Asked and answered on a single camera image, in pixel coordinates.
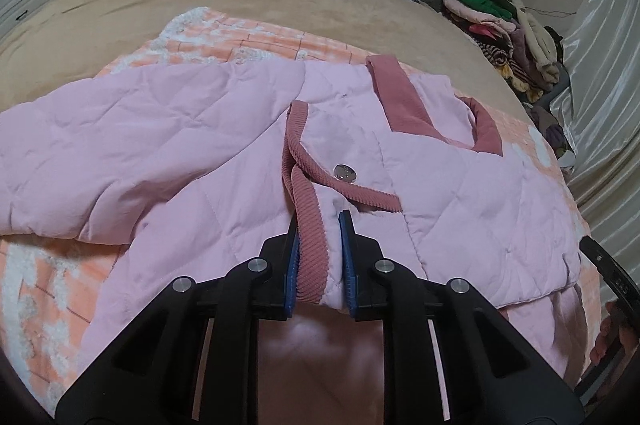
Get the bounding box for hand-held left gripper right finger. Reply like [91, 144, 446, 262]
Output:
[338, 211, 585, 425]

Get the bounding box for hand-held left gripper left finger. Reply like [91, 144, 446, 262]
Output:
[55, 219, 302, 425]

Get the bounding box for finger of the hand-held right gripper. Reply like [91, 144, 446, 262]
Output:
[579, 235, 640, 311]

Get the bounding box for pink quilted jacket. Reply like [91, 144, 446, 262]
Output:
[0, 54, 591, 425]

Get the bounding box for pile of folded clothes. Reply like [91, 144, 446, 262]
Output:
[440, 0, 578, 170]

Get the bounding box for person's right hand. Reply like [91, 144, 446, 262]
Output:
[589, 300, 632, 368]

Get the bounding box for shiny cream curtain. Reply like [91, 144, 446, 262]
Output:
[542, 0, 640, 256]

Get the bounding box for orange checked cloud blanket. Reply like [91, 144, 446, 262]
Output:
[0, 6, 613, 416]

